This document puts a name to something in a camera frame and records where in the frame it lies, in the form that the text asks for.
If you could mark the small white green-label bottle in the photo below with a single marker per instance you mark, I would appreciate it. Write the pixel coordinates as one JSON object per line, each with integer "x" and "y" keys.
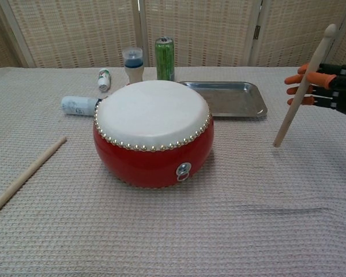
{"x": 103, "y": 80}

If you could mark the beige bottle with clear cap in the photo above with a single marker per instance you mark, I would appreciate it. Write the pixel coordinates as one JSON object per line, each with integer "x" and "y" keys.
{"x": 134, "y": 73}

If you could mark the white bottle with blue cap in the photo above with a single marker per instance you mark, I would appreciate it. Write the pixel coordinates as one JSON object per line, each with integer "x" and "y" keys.
{"x": 75, "y": 105}

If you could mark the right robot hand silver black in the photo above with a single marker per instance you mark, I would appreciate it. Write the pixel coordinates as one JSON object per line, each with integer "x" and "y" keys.
{"x": 340, "y": 83}

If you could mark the woven folding screen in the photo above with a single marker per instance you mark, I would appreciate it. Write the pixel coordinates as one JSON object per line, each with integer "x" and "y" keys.
{"x": 75, "y": 29}

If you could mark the beige woven tablecloth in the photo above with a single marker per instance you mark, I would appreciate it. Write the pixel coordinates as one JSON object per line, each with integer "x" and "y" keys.
{"x": 248, "y": 202}

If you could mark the red drum with white head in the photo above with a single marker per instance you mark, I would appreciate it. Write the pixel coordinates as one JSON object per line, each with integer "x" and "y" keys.
{"x": 150, "y": 115}

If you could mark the wooden drumstick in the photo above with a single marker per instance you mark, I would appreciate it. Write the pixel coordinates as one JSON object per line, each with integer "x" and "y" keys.
{"x": 294, "y": 106}
{"x": 26, "y": 176}

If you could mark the rectangular stainless steel tray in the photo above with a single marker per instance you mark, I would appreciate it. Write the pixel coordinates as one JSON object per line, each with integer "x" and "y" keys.
{"x": 233, "y": 98}

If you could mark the green drink can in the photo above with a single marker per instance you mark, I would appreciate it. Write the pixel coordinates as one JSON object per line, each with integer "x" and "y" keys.
{"x": 165, "y": 63}

